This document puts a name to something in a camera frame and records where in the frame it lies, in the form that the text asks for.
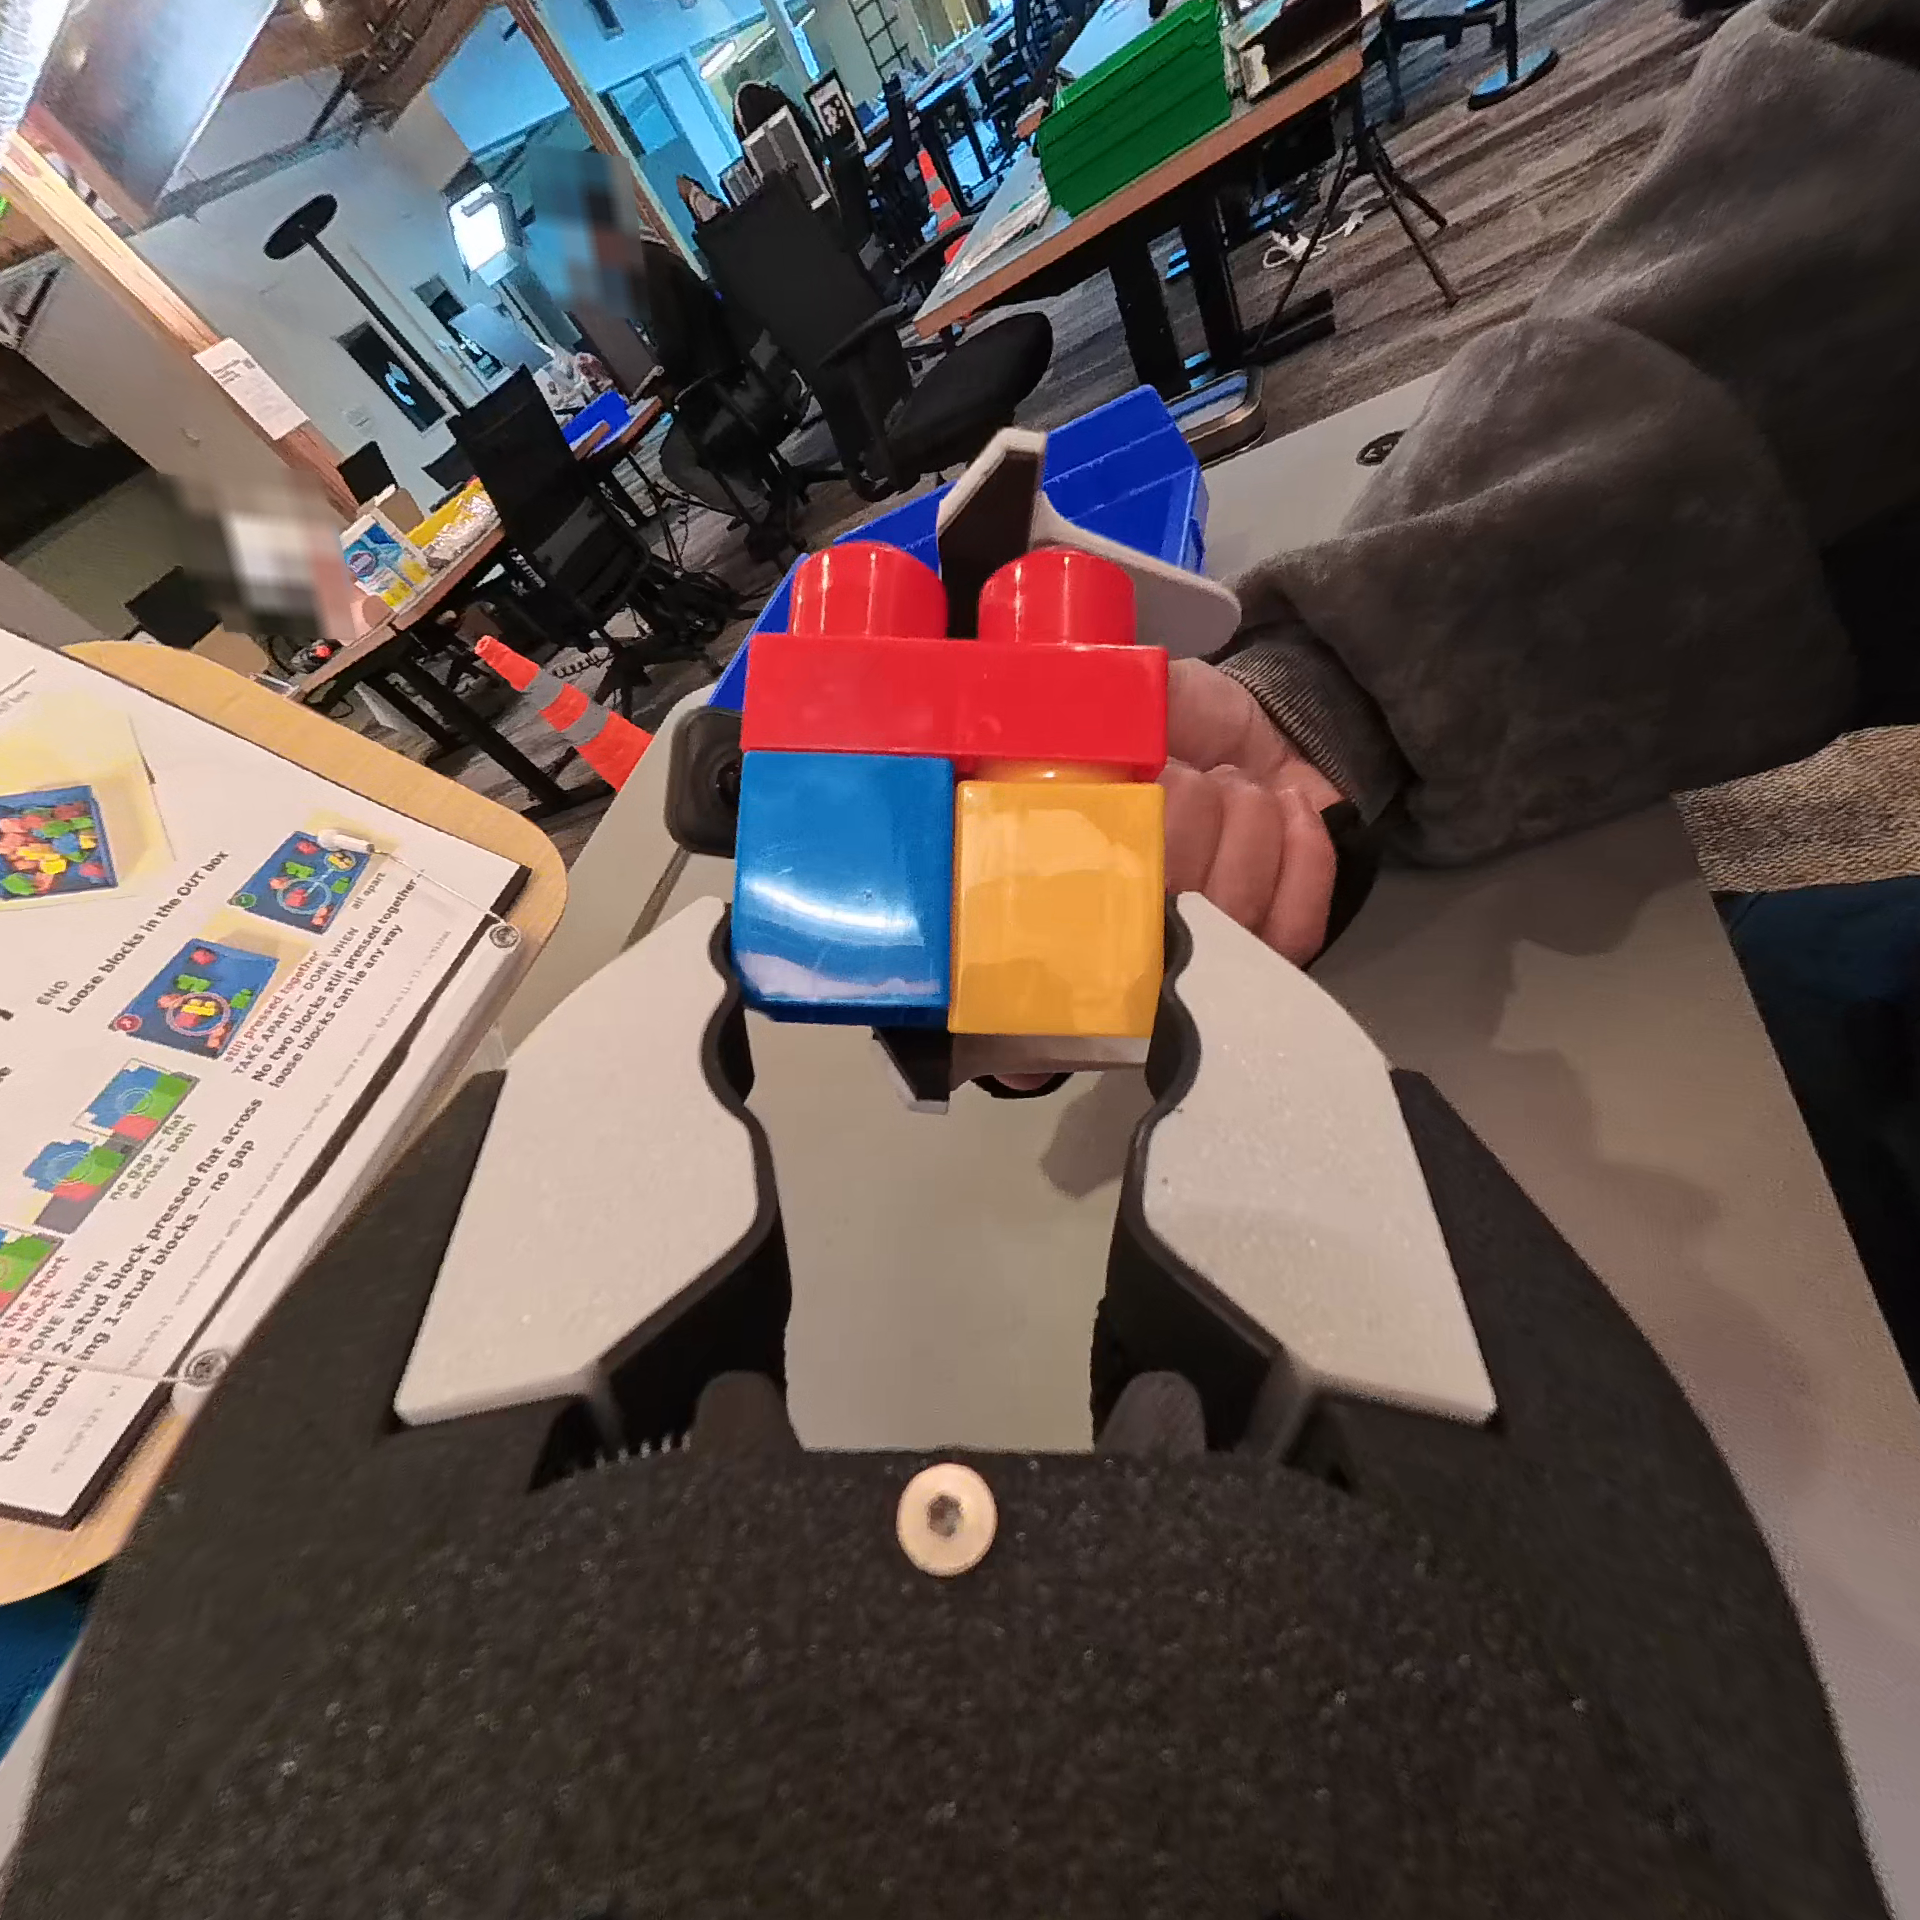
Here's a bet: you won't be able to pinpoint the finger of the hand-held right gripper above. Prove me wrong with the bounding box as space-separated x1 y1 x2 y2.
934 433 1246 659
873 1026 1161 1123

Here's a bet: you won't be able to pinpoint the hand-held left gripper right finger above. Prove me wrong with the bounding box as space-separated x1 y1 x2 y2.
1102 897 1503 1465

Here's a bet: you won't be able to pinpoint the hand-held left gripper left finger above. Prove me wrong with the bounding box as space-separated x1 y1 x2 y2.
394 897 793 1427

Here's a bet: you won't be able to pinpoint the blue plastic bin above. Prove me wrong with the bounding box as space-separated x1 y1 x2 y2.
708 385 1211 713

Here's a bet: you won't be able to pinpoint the yellow one-stud block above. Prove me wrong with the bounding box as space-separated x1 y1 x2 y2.
946 756 1170 1047

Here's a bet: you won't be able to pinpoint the blue one-stud block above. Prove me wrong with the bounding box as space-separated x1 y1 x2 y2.
730 749 963 1031

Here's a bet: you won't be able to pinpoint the red two-stud block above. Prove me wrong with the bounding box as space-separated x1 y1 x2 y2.
738 539 1172 784

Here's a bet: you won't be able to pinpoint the grey desk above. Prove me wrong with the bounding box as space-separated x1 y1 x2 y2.
497 368 1920 1920

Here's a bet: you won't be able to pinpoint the person's right hand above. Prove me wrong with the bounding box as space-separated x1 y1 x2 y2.
1161 656 1345 969

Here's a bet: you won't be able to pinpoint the orange traffic cone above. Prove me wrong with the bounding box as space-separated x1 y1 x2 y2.
473 633 657 794

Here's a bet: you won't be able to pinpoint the black office chair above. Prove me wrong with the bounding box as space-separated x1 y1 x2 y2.
449 368 663 669
697 164 1057 505

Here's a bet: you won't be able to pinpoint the wooden work table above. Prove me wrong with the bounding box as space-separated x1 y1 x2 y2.
294 403 671 781
915 47 1375 400

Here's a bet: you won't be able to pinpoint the white blue carton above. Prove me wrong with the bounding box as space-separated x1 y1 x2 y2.
337 508 433 605

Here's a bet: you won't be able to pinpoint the printed instruction sheet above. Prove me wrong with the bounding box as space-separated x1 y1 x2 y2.
0 627 538 1532

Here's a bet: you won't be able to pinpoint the black tripod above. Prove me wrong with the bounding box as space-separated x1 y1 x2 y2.
1320 90 1460 347

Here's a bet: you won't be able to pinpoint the stack of green trays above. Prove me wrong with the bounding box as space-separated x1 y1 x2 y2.
1031 0 1235 221

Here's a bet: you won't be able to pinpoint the person's dark trousers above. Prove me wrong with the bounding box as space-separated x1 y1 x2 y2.
1718 884 1920 1203

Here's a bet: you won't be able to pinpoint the white paper notice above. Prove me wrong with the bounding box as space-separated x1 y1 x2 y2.
192 337 303 441

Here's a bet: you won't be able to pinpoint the black stanchion base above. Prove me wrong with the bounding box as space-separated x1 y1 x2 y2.
1468 0 1566 114

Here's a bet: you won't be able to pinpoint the black round disc on rod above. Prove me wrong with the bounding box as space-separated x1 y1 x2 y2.
263 193 415 361

